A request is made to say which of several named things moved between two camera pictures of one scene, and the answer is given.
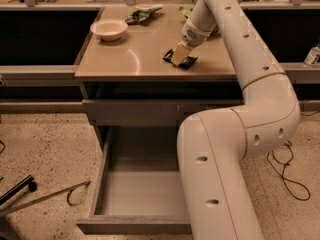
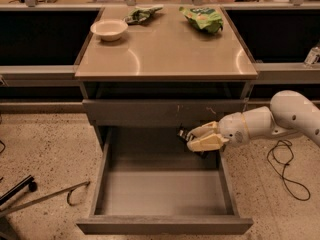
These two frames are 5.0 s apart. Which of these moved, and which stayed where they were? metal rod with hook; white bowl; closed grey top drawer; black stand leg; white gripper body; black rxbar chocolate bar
Moved: black rxbar chocolate bar; white gripper body
Stayed: metal rod with hook; white bowl; closed grey top drawer; black stand leg
